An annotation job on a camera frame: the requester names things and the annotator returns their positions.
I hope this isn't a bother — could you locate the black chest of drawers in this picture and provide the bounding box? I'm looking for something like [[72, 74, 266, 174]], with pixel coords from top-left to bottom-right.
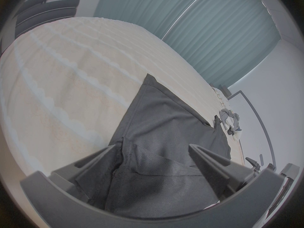
[[0, 0, 80, 54]]

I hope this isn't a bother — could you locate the white printed pillow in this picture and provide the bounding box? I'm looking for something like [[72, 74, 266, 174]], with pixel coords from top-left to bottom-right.
[[211, 87, 229, 101]]

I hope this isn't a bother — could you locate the blue-green curtain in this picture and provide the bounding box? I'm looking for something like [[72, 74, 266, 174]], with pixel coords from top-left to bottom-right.
[[161, 0, 282, 87], [93, 0, 213, 41]]

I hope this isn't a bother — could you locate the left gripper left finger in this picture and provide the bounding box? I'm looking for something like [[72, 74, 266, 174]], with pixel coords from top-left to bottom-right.
[[51, 144, 117, 197]]

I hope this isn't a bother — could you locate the bed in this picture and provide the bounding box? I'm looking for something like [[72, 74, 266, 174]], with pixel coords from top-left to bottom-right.
[[0, 16, 278, 207]]

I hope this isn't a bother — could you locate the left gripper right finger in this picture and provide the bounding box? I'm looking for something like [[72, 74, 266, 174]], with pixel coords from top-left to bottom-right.
[[188, 144, 254, 200]]

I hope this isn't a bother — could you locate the grey bedside table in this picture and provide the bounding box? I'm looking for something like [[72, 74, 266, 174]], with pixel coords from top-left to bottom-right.
[[218, 85, 232, 95]]

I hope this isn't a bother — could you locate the pile of clothes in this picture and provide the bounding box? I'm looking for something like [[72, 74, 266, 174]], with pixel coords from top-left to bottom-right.
[[219, 108, 243, 141]]

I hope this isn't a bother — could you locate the black T-shirt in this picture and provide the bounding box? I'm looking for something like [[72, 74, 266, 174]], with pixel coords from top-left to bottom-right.
[[76, 73, 232, 219]]

